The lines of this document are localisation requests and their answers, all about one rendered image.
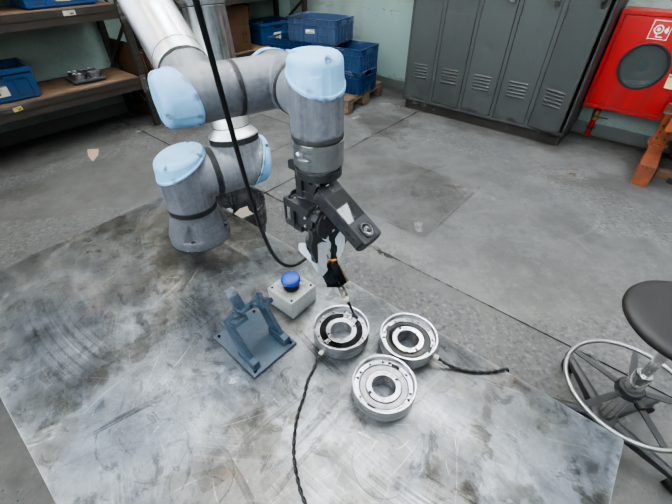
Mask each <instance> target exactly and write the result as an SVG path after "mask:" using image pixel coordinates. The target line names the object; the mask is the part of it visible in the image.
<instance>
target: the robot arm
mask: <svg viewBox="0 0 672 504"><path fill-rule="evenodd" d="M117 1H118V3H119V5H120V7H121V9H122V11H123V12H124V14H125V16H126V18H127V20H128V22H129V24H130V25H131V27H132V29H133V31H134V33H135V35H136V36H137V38H138V40H139V42H140V44H141V46H142V48H143V49H144V51H145V53H146V55H147V57H148V59H149V61H150V62H151V64H152V66H153V68H154V70H152V71H150V72H149V74H148V84H149V88H150V92H151V95H152V98H153V101H154V104H155V107H156V109H157V111H158V114H159V116H160V118H161V120H162V122H163V123H164V124H165V125H166V126H167V127H169V128H171V129H179V128H188V127H199V126H202V125H203V124H206V123H210V122H211V123H212V127H213V129H212V132H211V133H210V135H209V136H208V138H209V142H210V146H208V147H203V146H202V145H201V144H199V143H197V142H189V143H187V142H182V143H177V144H174V145H172V146H169V147H167V148H165V149H164V150H162V151H161V152H160V153H159V154H158V155H157V156H156V157H155V159H154V161H153V169H154V172H155V176H156V177H155V178H156V182H157V184H158V185H159V188H160V190H161V193H162V196H163V199H164V202H165V204H166V207H167V210H168V213H169V238H170V241H171V243H172V245H173V246H174V247H175V248H176V249H178V250H180V251H183V252H190V253H195V252H203V251H207V250H210V249H213V248H215V247H217V246H219V245H221V244H222V243H223V242H224V241H225V240H226V239H227V238H228V237H229V235H230V231H231V230H230V225H229V221H228V219H227V218H226V216H225V215H224V213H223V212H222V210H221V209H220V207H219V206H218V204H217V201H216V196H219V195H222V194H225V193H229V192H232V191H235V190H239V189H242V188H245V185H244V182H243V178H242V175H241V171H240V168H239V165H238V161H237V158H236V154H235V151H234V147H233V144H232V140H231V137H230V133H229V130H228V126H227V122H226V119H225V115H224V112H223V108H222V105H221V101H220V98H219V94H218V91H217V87H216V83H215V80H214V76H213V73H212V69H211V66H210V62H209V59H208V55H207V52H206V48H205V44H204V41H203V37H202V34H201V30H200V27H199V23H198V20H197V16H196V13H195V9H194V6H193V2H192V0H174V1H175V2H177V3H178V4H179V5H180V6H181V8H182V12H183V16H184V18H183V16H182V14H181V13H180V11H179V9H178V8H177V6H176V5H175V3H174V1H173V0H117ZM225 1H226V0H200V4H201V8H202V11H203V15H204V19H205V22H206V26H207V30H208V34H209V37H210V41H211V45H212V48H213V52H214V56H215V60H216V63H217V67H218V71H219V75H220V78H221V82H222V86H223V90H224V93H225V97H226V101H227V105H228V108H229V112H230V116H231V120H232V123H233V127H234V131H235V135H236V138H237V142H238V146H239V149H240V153H241V157H242V160H243V164H244V168H245V171H246V175H247V178H248V182H249V185H250V186H255V185H256V184H258V183H261V182H264V181H265V180H267V179H268V177H269V175H270V173H271V168H272V158H271V152H270V148H269V147H268V142H267V140H266V139H265V137H264V136H262V135H260V134H258V131H257V129H256V128H255V127H254V126H252V125H251V124H250V123H249V118H248V115H250V114H254V113H259V112H264V111H268V110H273V109H280V110H282V111H284V112H285V113H287V114H289V115H290V126H291V138H292V145H293V158H291V159H289V160H288V168H289V169H291V170H294V171H295V183H296V188H295V189H293V190H291V192H290V193H289V194H288V195H286V196H284V197H283V202H284V212H285V221H286V223H287V224H289V225H291V226H292V227H294V228H295V229H296V230H298V231H300V232H301V233H302V232H304V231H306V232H308V234H307V236H306V239H305V243H299V246H298V247H299V251H300V252H301V253H302V254H303V255H304V256H305V257H306V258H307V259H308V260H309V261H310V262H311V263H312V264H313V267H314V269H315V270H316V272H317V273H319V274H320V275H321V276H324V274H325V273H326V272H327V271H328V268H327V262H328V259H327V257H326V255H327V251H328V248H329V249H330V252H331V258H330V259H338V260H339V259H340V257H341V255H342V252H343V250H344V246H345V243H346V242H347V240H348V241H349V242H350V244H351V245H352V246H353V247H354V248H355V249H356V250H357V251H363V250H364V249H366V248H367V247H368V246H369V245H371V244H372V243H373V242H374V241H375V240H376V239H377V238H378V237H379V236H380V234H381V231H380V229H379V228H378V227H377V226H376V225H375V224H374V222H373V221H372V220H371V219H370V218H369V217H368V215H367V214H366V213H365V212H364V211H363V210H362V209H361V207H360V206H359V205H358V204H357V203H356V202H355V201H354V199H353V198H352V197H351V196H350V195H349V194H348V192H347V191H346V190H345V189H344V188H343V187H342V186H341V184H340V183H339V182H338V181H337V179H338V178H340V176H341V175H342V164H343V162H344V97H345V90H346V80H345V77H344V58H343V55H342V54H341V53H340V52H339V51H338V50H337V49H334V48H331V47H323V46H303V47H298V48H294V49H292V50H290V51H289V52H287V51H285V50H283V49H280V48H272V47H264V48H261V49H258V50H257V51H256V52H255V53H254V54H252V55H251V56H246V57H239V58H236V55H235V50H234V45H233V41H232V36H231V31H230V26H229V21H228V16H227V11H226V7H225ZM294 194H295V195H294ZM292 195H294V196H292ZM291 196H292V197H291ZM287 206H288V207H290V215H291V219H290V218H288V214H287Z"/></svg>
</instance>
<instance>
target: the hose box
mask: <svg viewBox="0 0 672 504"><path fill-rule="evenodd" d="M671 101H672V9H664V8H651V7H637V6H628V7H626V8H624V9H623V11H622V13H621V16H620V18H619V20H618V23H617V25H616V28H615V30H614V32H613V35H612V37H611V39H610V42H609V44H608V46H607V49H606V51H605V53H604V56H603V58H602V60H601V63H600V65H599V67H598V70H597V72H596V74H595V77H594V79H593V81H592V84H591V86H590V89H589V91H588V93H587V96H586V98H585V100H584V103H583V105H584V106H589V107H594V108H596V109H595V110H594V112H593V114H592V116H591V118H590V119H591V120H590V122H589V125H587V124H586V126H585V127H587V129H586V131H585V133H582V135H583V136H585V137H591V136H592V135H591V134H590V132H591V130H592V129H595V126H594V124H595V122H596V120H597V119H598V118H602V119H606V120H608V118H603V117H599V115H600V113H601V109H604V110H609V111H614V112H619V113H624V114H628V115H633V116H638V117H643V118H648V119H653V120H658V121H661V119H662V118H663V116H664V114H663V113H664V111H665V109H666V107H667V106H668V104H670V102H671Z"/></svg>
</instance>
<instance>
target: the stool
mask: <svg viewBox="0 0 672 504"><path fill-rule="evenodd" d="M622 309H623V312H624V315H625V317H626V319H627V321H628V323H629V324H630V326H631V327H632V329H633V330H634V331H635V332H636V333H637V334H638V335H639V337H640V338H641V339H642V340H644V341H645V342H646V343H647V344H648V345H649V346H651V347H652V348H653V349H654V350H656V351H657V352H658V353H657V354H656V355H655V356H652V355H650V354H648V353H647V352H645V351H643V350H641V349H638V348H636V347H634V346H631V345H628V344H626V343H622V342H619V341H614V340H609V339H588V340H584V341H581V342H578V343H576V344H575V345H573V346H572V347H571V348H570V349H569V350H568V351H567V352H566V353H565V357H564V359H563V360H562V363H561V366H562V369H563V373H564V378H565V381H566V384H567V386H568V388H569V390H570V392H571V394H572V396H573V397H574V399H575V400H576V402H577V403H575V402H571V401H567V400H563V399H558V398H554V397H551V398H553V399H555V400H557V401H558V402H560V403H562V404H564V405H565V406H567V407H569V408H570V409H572V410H574V411H576V412H577V413H579V414H581V415H583V416H584V417H586V418H588V419H589V420H591V421H593V422H595V423H596V424H598V425H600V426H602V427H603V428H605V429H607V430H608V431H610V432H612V433H614V434H615V435H617V436H619V437H621V438H622V439H623V440H624V444H625V445H626V446H628V447H629V448H630V449H631V450H633V451H634V452H635V453H637V454H638V455H639V456H640V457H642V458H643V459H644V460H645V461H647V462H648V463H649V464H651V465H652V466H653V467H654V468H656V469H657V470H658V471H660V472H661V473H662V474H663V475H665V476H666V477H667V478H666V479H664V480H662V481H661V483H662V484H663V485H664V487H665V488H666V489H667V490H668V491H669V492H670V494H671V495H672V467H670V466H669V465H668V464H667V463H666V462H665V461H664V460H663V459H661V458H660V457H659V456H658V455H657V454H656V453H655V452H657V453H664V454H672V448H669V447H668V445H667V444H666V442H665V441H664V439H663V437H662V436H661V434H660V433H659V431H658V429H657V428H656V426H655V425H654V423H653V421H652V420H651V418H650V417H649V415H648V414H649V413H652V412H654V411H655V409H654V408H653V405H655V404H658V403H659V402H664V403H668V404H672V399H671V398H668V397H664V396H660V395H657V394H653V393H650V392H646V389H645V388H646V387H647V386H648V385H649V384H650V383H651V382H652V381H653V380H654V378H653V374H654V373H655V372H656V371H657V370H658V369H659V368H660V367H662V368H663V369H664V370H666V371H667V372H668V373H669V374H670V375H672V369H671V368H670V367H668V366H667V365H666V364H664V363H665V362H666V361H667V360H668V359H669V360H671V361H672V282H671V281H663V280H650V281H644V282H640V283H637V284H635V285H633V286H631V287H630V288H629V289H627V291H626V292H625V294H624V295H623V298H622ZM593 343H605V344H612V345H617V346H620V347H624V348H627V349H629V350H632V351H633V352H632V357H631V362H630V367H629V372H628V376H622V377H620V378H619V379H618V378H617V377H615V376H614V375H613V374H611V373H610V372H608V371H607V370H606V369H604V368H603V367H602V366H600V365H599V364H597V363H596V362H595V361H593V360H592V359H590V358H589V357H588V356H586V355H585V354H584V353H582V352H581V351H579V350H578V348H579V347H581V346H584V345H587V344H593ZM573 352H574V353H575V354H577V355H578V356H579V357H581V358H582V359H584V360H585V361H586V362H588V363H589V364H590V365H592V366H593V367H594V368H596V369H597V370H599V371H600V372H601V373H603V374H604V375H605V376H607V377H608V378H609V379H611V380H612V381H614V382H615V384H614V389H615V391H612V392H609V393H606V394H603V395H600V396H598V394H597V393H596V391H595V389H594V388H593V386H592V384H591V383H590V381H589V380H588V378H587V376H586V375H585V373H584V372H583V370H582V368H581V367H580V365H579V364H578V362H577V360H576V359H575V357H574V356H573V355H572V354H573ZM640 354H641V355H643V356H645V357H646V358H648V359H650V361H649V362H648V363H647V364H646V365H645V366H644V367H643V368H637V366H638V361H639V355H640ZM569 373H573V375H574V377H575V379H576V381H577V383H578V385H579V388H580V390H581V392H582V394H583V396H584V398H585V400H584V401H582V399H581V398H580V397H579V395H578V394H577V392H576V391H575V389H574V387H573V385H572V382H571V379H570V376H569ZM644 397H645V398H644ZM602 402H604V403H602ZM637 411H638V412H640V414H641V416H642V417H643V419H644V421H645V422H646V424H647V426H648V427H649V429H650V431H651V432H652V434H653V436H654V437H655V439H656V440H657V442H658V444H659V445H660V447H657V446H652V445H648V444H645V443H643V442H642V441H641V440H640V439H639V438H637V437H636V436H635V435H634V434H633V433H632V432H630V431H629V430H628V429H627V428H626V427H624V426H623V425H622V424H621V423H620V422H619V418H622V417H624V416H627V415H630V414H632V413H635V412H637Z"/></svg>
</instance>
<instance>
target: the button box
mask: <svg viewBox="0 0 672 504"><path fill-rule="evenodd" d="M300 277H301V276H300ZM268 294H269V297H272V299H273V300H274V301H273V302H272V303H271V304H272V305H274V306H275V307H277V308H278V309H279V310H281V311H282V312H284V313H285V314H286V315H288V316H289V317H291V318H292V319H294V318H295V317H296V316H298V315H299V314H300V313H301V312H302V311H304V310H305V309H306V308H307V307H308V306H309V305H311V304H312V303H313V302H314V301H315V300H316V287H315V285H314V284H313V283H311V282H309V281H308V280H306V279H305V278H303V277H301V281H300V283H299V284H298V285H296V286H294V287H286V286H284V285H282V283H281V279H279V280H278V281H277V282H275V283H274V284H273V285H271V286H270V287H268Z"/></svg>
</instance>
